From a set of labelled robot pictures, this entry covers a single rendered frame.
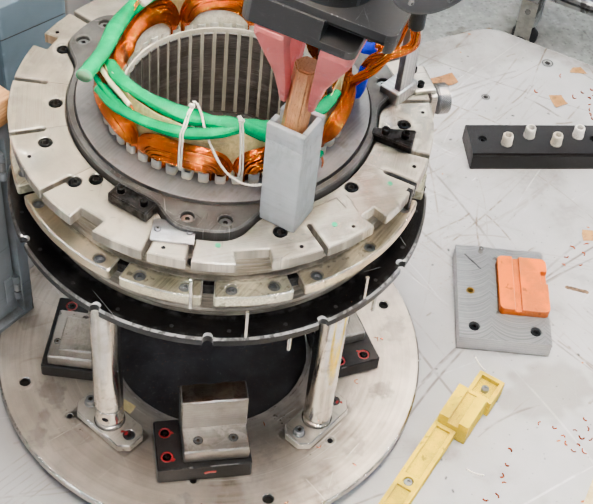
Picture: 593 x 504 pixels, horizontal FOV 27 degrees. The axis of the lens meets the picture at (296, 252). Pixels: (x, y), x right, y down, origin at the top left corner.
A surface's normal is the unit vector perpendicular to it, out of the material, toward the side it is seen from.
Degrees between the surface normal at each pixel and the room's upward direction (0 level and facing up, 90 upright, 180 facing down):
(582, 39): 0
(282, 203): 90
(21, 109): 0
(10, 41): 90
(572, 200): 0
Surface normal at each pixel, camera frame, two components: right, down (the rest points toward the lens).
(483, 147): 0.08, -0.66
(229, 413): 0.15, 0.75
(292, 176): -0.50, 0.62
